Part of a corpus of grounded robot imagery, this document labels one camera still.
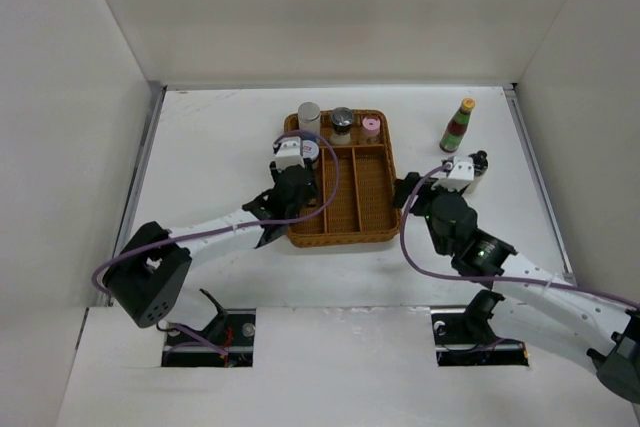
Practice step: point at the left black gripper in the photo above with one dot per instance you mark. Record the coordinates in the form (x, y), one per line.
(311, 194)

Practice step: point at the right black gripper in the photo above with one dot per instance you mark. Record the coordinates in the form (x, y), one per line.
(426, 191)

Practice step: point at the short jar white red lid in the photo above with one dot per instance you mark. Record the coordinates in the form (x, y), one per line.
(310, 154)

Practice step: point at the red sauce bottle yellow cap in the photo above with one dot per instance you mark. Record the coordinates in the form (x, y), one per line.
(457, 126)

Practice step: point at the pink-capped spice jar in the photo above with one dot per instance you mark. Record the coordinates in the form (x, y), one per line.
(370, 133)

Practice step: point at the tall jar silver lid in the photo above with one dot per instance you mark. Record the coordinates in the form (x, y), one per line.
(309, 120)

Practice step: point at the white bottle black cap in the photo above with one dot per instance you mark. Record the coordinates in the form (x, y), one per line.
(480, 166)

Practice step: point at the black-top salt grinder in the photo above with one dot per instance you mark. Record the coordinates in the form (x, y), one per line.
(342, 120)

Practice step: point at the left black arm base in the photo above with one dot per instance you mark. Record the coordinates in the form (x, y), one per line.
(227, 341)

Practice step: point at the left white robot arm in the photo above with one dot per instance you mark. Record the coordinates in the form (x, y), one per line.
(148, 279)

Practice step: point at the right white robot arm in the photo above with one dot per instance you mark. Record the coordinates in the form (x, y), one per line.
(519, 300)

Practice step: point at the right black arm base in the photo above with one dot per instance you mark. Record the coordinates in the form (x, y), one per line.
(463, 337)

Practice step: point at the brown wicker divided tray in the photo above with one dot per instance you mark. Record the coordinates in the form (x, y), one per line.
(358, 183)

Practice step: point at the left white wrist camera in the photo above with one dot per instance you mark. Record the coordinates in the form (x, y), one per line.
(288, 152)

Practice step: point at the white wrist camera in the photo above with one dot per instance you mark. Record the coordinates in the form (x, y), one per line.
(288, 152)
(459, 169)

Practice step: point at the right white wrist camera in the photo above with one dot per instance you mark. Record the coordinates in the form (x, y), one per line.
(459, 169)

